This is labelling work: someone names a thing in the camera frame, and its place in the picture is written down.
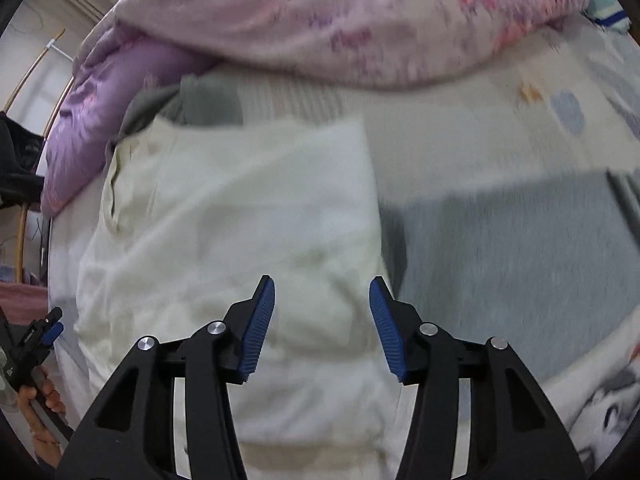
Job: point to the cream white garment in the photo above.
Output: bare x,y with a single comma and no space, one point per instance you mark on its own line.
225,220

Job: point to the wooden clothes rack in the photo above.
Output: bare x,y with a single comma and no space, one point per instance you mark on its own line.
30,67

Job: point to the purple floral quilt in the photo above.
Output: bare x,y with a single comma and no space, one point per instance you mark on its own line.
300,10

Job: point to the blue striped pillow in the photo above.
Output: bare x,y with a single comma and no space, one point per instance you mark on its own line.
607,7

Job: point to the person's left hand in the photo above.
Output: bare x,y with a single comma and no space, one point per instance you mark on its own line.
50,397

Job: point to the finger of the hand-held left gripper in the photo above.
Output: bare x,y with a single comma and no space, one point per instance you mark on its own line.
54,333
47,319

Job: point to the grey zip hoodie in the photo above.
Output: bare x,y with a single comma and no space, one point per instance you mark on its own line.
500,270

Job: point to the pale patterned bed sheet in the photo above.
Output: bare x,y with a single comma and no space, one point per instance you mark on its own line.
550,110

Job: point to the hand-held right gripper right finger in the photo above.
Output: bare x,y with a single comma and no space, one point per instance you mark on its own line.
387,330

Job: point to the dark hooded jacket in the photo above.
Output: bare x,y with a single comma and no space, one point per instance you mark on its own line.
20,160

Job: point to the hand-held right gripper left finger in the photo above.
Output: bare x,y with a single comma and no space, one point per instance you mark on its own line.
260,325

